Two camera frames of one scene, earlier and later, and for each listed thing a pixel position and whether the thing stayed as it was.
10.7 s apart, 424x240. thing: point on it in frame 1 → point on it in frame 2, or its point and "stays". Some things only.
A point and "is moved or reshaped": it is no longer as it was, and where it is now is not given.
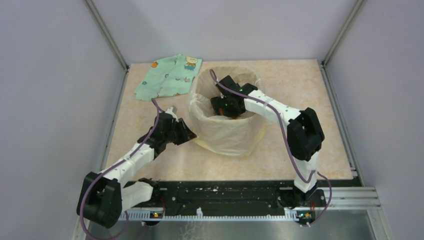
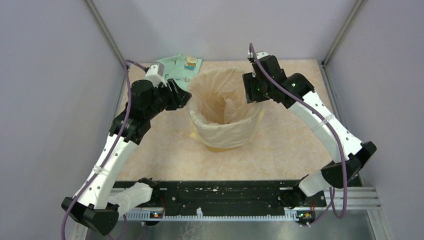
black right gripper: (218, 102) → (249, 79)
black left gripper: (185, 134) → (179, 97)
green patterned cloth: (173, 76) stays
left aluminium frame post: (110, 40) stays
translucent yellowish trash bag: (220, 135) is moved or reshaped
